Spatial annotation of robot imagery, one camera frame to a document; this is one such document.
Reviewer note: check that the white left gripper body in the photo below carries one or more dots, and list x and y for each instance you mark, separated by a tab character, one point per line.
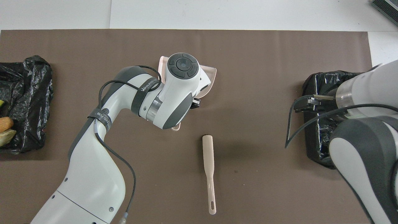
204	79

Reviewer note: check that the beige plastic dustpan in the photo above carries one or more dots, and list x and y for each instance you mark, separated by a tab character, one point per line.
211	76

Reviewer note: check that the beige hand brush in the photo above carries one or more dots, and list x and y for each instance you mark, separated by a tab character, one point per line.
207	152

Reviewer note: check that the brown bread roll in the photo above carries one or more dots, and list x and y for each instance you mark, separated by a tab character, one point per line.
5	123

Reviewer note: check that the pale tan stone chunk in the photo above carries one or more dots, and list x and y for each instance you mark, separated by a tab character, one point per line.
6	137

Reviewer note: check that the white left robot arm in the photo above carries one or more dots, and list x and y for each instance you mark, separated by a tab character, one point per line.
93	180

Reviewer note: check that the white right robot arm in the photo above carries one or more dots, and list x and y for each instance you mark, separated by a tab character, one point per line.
373	84

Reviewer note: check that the black bag lined bin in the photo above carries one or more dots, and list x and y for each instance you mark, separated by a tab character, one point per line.
31	81
314	140

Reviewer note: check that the brown table mat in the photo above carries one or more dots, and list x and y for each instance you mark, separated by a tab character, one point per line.
248	62

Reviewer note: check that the grey ribbed device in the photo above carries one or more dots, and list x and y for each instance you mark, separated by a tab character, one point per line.
388	7

